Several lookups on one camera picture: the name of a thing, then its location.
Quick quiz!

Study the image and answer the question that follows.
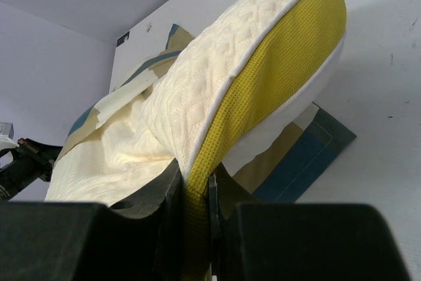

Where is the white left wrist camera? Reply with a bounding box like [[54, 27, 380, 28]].
[[0, 122, 18, 159]]

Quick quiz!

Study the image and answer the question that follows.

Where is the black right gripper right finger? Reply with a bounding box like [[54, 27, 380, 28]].
[[208, 165, 410, 280]]

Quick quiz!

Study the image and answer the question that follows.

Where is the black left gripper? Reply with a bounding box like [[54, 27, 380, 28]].
[[1, 138, 62, 201]]

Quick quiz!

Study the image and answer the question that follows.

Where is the blue beige white checked pillowcase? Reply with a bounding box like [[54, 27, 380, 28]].
[[55, 23, 359, 205]]

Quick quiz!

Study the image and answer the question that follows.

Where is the white pillow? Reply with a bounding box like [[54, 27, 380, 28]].
[[45, 0, 347, 280]]

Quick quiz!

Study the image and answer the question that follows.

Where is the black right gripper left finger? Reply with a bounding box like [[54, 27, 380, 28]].
[[1, 161, 183, 280]]

